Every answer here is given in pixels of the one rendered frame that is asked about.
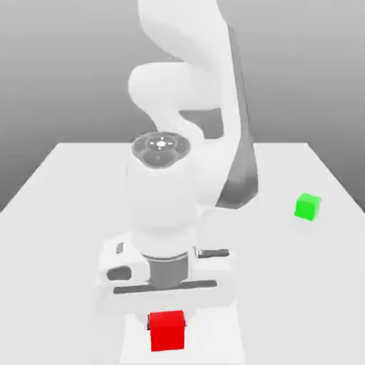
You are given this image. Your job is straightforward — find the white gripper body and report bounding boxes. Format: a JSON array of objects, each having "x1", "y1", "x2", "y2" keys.
[{"x1": 94, "y1": 263, "x2": 235, "y2": 317}]

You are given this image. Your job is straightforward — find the small red cube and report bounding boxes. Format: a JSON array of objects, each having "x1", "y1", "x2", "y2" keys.
[{"x1": 147, "y1": 309, "x2": 187, "y2": 352}]

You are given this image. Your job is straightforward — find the small green cube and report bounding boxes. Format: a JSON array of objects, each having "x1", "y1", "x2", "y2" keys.
[{"x1": 294, "y1": 192, "x2": 322, "y2": 222}]

